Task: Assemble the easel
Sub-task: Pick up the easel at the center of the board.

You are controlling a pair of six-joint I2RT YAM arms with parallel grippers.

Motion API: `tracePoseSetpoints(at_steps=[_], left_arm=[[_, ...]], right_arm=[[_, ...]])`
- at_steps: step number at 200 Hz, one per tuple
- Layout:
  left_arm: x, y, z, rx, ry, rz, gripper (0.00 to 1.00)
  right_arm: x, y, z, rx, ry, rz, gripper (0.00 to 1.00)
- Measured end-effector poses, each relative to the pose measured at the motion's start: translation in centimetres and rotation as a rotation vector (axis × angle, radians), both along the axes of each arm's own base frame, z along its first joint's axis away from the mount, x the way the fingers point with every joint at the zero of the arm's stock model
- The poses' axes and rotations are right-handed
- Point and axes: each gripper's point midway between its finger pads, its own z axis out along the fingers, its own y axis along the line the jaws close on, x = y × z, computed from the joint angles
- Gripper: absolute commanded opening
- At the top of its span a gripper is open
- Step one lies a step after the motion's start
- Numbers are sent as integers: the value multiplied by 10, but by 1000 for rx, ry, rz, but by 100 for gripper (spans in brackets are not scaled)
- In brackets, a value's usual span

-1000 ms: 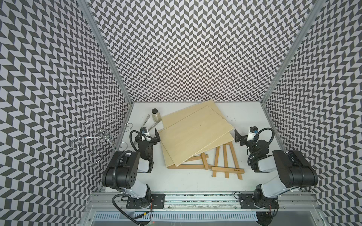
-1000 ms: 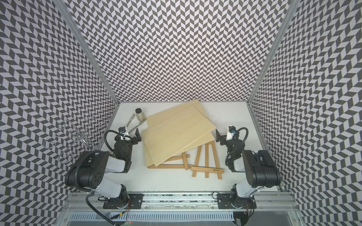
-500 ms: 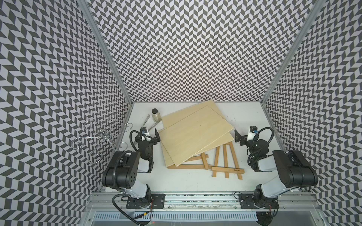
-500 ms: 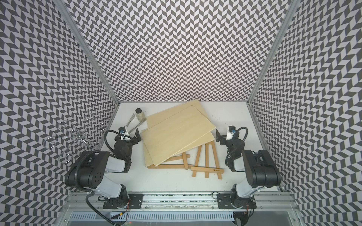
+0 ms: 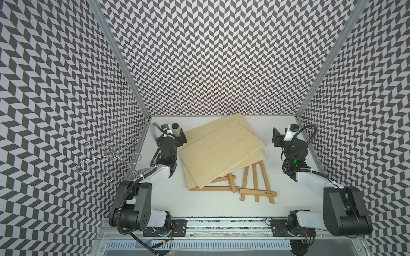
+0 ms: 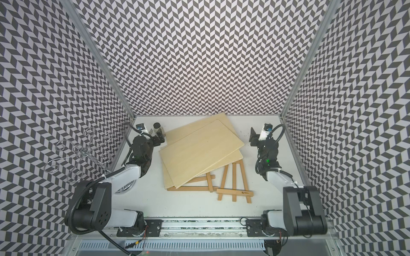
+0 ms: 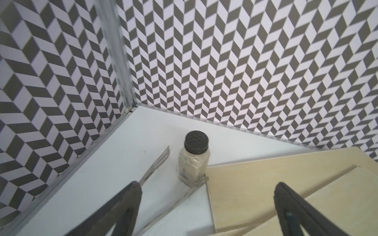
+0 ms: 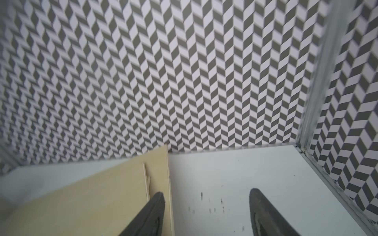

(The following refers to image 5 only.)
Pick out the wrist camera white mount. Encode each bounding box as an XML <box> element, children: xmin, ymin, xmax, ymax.
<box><xmin>284</xmin><ymin>124</ymin><xmax>300</xmax><ymax>141</ymax></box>
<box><xmin>160</xmin><ymin>123</ymin><xmax>172</xmax><ymax>134</ymax></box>

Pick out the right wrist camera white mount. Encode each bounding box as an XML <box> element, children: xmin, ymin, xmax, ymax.
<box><xmin>284</xmin><ymin>124</ymin><xmax>300</xmax><ymax>141</ymax></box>

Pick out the small glass jar black lid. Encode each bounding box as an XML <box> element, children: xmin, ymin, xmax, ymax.
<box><xmin>171</xmin><ymin>123</ymin><xmax>181</xmax><ymax>137</ymax></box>

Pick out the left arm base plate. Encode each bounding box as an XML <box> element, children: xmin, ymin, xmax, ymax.
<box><xmin>143</xmin><ymin>219</ymin><xmax>187</xmax><ymax>237</ymax></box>

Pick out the wire whisk rack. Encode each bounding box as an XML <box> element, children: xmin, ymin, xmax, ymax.
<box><xmin>74</xmin><ymin>128</ymin><xmax>142</xmax><ymax>184</ymax></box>

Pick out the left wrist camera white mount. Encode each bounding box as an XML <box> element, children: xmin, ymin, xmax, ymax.
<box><xmin>160</xmin><ymin>123</ymin><xmax>172</xmax><ymax>134</ymax></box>

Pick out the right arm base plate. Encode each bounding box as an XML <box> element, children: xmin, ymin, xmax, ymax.
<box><xmin>269</xmin><ymin>219</ymin><xmax>317</xmax><ymax>239</ymax></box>

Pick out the wooden easel with label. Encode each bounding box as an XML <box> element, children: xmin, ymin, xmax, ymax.
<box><xmin>239</xmin><ymin>161</ymin><xmax>277</xmax><ymax>204</ymax></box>

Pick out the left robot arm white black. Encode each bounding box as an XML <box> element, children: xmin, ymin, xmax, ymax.
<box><xmin>108</xmin><ymin>131</ymin><xmax>187</xmax><ymax>236</ymax></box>

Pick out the aluminium front rail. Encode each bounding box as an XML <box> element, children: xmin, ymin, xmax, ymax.
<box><xmin>95</xmin><ymin>217</ymin><xmax>366</xmax><ymax>241</ymax></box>

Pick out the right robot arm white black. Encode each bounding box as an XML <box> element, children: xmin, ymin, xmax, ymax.
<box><xmin>272</xmin><ymin>124</ymin><xmax>373</xmax><ymax>237</ymax></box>

